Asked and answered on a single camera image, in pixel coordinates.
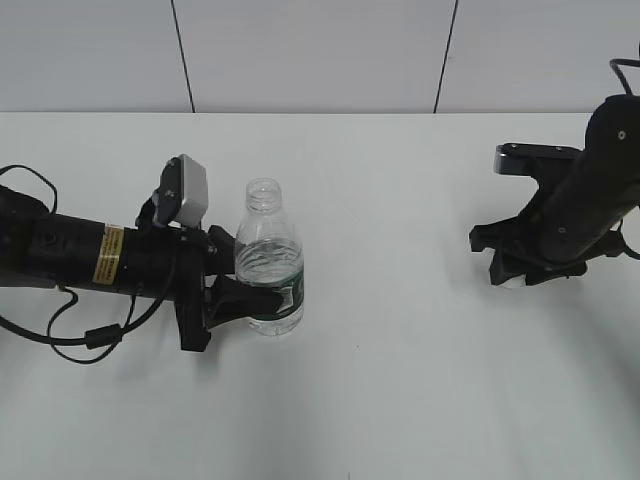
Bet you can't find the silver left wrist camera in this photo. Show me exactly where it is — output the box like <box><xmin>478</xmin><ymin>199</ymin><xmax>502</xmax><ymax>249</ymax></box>
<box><xmin>135</xmin><ymin>154</ymin><xmax>209</xmax><ymax>230</ymax></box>

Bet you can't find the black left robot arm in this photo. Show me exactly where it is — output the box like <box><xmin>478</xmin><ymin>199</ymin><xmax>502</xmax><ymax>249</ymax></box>
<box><xmin>1</xmin><ymin>188</ymin><xmax>284</xmax><ymax>352</ymax></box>

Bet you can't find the clear cestbon water bottle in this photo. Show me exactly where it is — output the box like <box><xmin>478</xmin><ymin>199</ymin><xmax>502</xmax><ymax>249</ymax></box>
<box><xmin>234</xmin><ymin>178</ymin><xmax>304</xmax><ymax>336</ymax></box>

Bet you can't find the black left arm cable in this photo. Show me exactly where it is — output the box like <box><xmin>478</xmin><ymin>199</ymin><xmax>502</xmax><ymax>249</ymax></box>
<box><xmin>0</xmin><ymin>163</ymin><xmax>181</xmax><ymax>365</ymax></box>

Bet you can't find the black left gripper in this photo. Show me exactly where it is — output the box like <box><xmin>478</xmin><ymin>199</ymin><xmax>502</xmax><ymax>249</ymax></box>
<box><xmin>121</xmin><ymin>225</ymin><xmax>283</xmax><ymax>352</ymax></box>

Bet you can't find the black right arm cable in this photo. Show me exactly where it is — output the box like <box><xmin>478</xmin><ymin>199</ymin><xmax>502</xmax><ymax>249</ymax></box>
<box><xmin>608</xmin><ymin>42</ymin><xmax>640</xmax><ymax>97</ymax></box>

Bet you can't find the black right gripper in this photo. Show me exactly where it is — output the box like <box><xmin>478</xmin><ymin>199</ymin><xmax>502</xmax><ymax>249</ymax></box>
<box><xmin>469</xmin><ymin>209</ymin><xmax>631</xmax><ymax>287</ymax></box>

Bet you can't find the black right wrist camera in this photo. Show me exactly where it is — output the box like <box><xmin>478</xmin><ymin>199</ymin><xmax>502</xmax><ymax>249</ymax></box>
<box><xmin>493</xmin><ymin>142</ymin><xmax>581</xmax><ymax>178</ymax></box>

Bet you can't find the white green bottle cap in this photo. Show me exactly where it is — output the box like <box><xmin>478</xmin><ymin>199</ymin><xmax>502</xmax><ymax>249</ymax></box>
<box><xmin>501</xmin><ymin>275</ymin><xmax>527</xmax><ymax>290</ymax></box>

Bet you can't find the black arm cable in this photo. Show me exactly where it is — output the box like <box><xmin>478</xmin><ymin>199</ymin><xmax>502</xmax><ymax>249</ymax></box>
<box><xmin>0</xmin><ymin>163</ymin><xmax>181</xmax><ymax>365</ymax></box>
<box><xmin>608</xmin><ymin>42</ymin><xmax>640</xmax><ymax>97</ymax></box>

